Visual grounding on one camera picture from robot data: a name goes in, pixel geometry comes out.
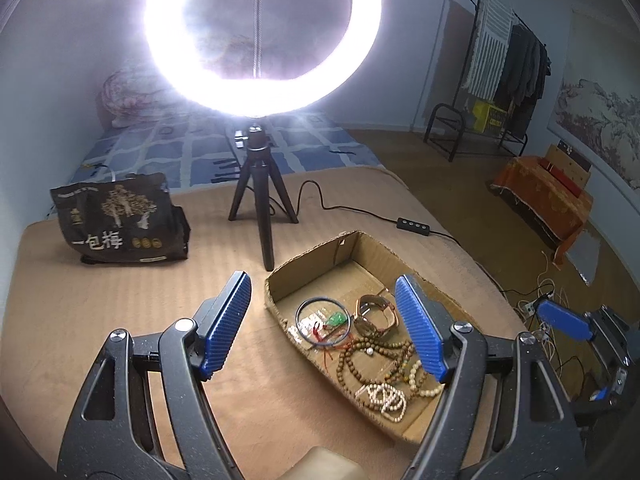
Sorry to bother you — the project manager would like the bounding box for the brown cardboard box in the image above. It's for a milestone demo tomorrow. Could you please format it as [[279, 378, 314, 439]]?
[[263, 230, 526, 446]]

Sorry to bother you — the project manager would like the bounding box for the silver blue bangle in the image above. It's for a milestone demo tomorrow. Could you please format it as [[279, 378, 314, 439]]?
[[294, 296, 352, 349]]

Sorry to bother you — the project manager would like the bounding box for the yellow box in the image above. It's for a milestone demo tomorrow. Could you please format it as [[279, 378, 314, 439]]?
[[472, 100, 508, 136]]

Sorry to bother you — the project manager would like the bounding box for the green jade pendant red cord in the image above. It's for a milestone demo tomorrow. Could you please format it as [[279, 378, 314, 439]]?
[[310, 310, 352, 363]]

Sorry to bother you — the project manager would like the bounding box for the orange covered bench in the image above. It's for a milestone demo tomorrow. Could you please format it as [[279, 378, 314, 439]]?
[[489, 145, 593, 268]]

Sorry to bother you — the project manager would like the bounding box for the tan blanket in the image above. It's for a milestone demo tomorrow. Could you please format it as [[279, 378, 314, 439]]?
[[0, 164, 526, 480]]

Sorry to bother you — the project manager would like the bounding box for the black power cable with switch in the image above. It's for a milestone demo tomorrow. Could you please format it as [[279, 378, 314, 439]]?
[[269, 179, 516, 302]]

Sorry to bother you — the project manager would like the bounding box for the cream bead bracelet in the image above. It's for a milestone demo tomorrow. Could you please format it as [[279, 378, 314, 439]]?
[[406, 357, 445, 400]]

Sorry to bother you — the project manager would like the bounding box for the white pearl necklace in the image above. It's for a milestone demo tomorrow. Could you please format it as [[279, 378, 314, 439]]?
[[354, 381, 408, 424]]

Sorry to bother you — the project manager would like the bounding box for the black clothes rack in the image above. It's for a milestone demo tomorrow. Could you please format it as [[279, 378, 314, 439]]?
[[423, 0, 551, 160]]

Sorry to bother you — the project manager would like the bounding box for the brown wooden bead necklace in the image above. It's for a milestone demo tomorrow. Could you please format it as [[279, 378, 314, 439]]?
[[335, 335, 417, 386]]

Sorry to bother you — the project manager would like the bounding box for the black snack bag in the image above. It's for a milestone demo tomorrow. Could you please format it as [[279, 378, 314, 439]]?
[[50, 172, 191, 264]]

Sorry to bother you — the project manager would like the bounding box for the landscape wall painting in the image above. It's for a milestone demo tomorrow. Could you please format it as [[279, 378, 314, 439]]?
[[551, 11, 639, 192]]

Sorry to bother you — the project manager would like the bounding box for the white electric fan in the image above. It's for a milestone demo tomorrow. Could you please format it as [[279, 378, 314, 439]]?
[[101, 64, 165, 129]]

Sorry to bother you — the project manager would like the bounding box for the rose gold wristwatch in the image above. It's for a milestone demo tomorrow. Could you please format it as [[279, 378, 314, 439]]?
[[354, 295, 399, 338]]

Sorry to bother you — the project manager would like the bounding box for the white ring light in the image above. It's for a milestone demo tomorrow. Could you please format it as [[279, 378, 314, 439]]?
[[141, 0, 382, 118]]

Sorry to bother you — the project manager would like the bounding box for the black tripod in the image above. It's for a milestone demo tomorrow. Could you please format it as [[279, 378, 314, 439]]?
[[228, 124, 298, 271]]

